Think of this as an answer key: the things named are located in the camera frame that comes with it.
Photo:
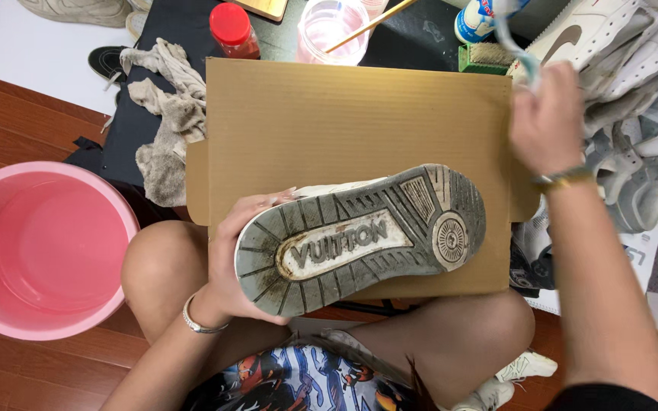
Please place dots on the person's right fingers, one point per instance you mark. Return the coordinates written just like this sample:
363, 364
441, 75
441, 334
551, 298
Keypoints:
554, 85

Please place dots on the white lace-up sneaker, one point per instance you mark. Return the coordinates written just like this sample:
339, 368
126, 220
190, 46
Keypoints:
506, 379

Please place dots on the pink plastic basin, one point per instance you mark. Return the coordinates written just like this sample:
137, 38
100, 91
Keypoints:
43, 251

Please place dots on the wooden stick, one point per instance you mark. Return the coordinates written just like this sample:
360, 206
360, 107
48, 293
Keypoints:
363, 28

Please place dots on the white paper sheet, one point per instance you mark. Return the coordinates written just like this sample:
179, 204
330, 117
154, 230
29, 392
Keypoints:
37, 63

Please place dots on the blue white toothbrush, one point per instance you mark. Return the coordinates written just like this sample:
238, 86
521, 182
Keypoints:
514, 40

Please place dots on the person's left hand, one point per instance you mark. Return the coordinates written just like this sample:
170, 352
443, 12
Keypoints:
220, 268

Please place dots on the black shirt sleeve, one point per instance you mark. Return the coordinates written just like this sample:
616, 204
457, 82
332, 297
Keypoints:
609, 399

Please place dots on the person's right leg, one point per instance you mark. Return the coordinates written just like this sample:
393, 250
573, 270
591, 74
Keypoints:
454, 337

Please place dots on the jar with red lid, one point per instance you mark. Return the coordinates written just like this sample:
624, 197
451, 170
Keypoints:
233, 28

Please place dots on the white sneaker with sole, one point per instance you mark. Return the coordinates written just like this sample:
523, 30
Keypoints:
357, 240

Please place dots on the colourful printed shorts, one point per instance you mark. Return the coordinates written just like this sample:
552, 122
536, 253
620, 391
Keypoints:
294, 382

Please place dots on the wooden board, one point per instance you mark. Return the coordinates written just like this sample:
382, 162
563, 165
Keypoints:
263, 7

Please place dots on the person's leg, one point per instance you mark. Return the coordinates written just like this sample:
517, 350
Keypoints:
454, 337
163, 268

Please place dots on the green scrub brush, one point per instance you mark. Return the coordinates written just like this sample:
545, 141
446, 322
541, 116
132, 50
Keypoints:
486, 60

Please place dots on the pale sneaker toe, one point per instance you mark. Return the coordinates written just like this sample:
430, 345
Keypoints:
136, 23

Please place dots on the dirty grey rag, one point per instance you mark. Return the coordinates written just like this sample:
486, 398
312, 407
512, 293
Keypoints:
175, 114

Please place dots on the black sneaker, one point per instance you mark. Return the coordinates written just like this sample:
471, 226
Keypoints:
106, 61

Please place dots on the small clear plastic cup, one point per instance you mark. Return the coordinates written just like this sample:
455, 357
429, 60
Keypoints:
374, 7

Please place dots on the clear cup with pink liquid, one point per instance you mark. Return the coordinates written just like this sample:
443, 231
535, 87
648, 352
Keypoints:
329, 34

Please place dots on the white bottle with blue label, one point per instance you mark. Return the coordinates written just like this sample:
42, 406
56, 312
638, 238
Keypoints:
474, 20

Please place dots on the person's right hand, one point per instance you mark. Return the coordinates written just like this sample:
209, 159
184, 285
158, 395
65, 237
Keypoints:
546, 131

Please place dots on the black floor mat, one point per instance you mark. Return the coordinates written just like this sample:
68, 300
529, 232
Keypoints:
175, 23

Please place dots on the brown cardboard box lid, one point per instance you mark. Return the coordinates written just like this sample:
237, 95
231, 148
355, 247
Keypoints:
334, 125

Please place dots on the beige sneaker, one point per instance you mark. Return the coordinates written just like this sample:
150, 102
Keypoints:
77, 10

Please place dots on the heap of white grey sneakers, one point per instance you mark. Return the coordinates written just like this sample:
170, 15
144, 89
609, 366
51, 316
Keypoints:
631, 85

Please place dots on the person's left leg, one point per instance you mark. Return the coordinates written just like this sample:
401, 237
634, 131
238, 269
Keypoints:
163, 268

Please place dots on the person's left fingers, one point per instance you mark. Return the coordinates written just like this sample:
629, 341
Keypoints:
260, 204

